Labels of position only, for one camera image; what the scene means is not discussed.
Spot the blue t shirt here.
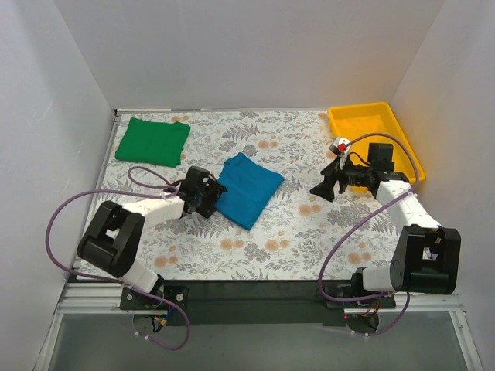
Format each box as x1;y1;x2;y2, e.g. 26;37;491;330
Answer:
215;152;284;230

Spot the yellow plastic tray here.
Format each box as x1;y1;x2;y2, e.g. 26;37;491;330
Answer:
328;102;426;184

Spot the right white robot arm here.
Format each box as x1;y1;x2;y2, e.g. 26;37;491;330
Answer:
310;137;461;308

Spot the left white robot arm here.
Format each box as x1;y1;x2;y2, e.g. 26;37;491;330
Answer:
77;166;227;309

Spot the folded green t shirt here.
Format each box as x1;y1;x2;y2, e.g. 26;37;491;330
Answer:
115;117;191;168

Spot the floral table mat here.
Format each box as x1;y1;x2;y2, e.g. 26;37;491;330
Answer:
101;111;399;280

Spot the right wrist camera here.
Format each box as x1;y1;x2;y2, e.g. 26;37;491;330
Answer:
329;137;351;168

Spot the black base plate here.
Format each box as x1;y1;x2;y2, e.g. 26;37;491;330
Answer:
119;278;399;326

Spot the aluminium frame rail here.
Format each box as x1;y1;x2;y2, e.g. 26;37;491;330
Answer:
36;284;482;370

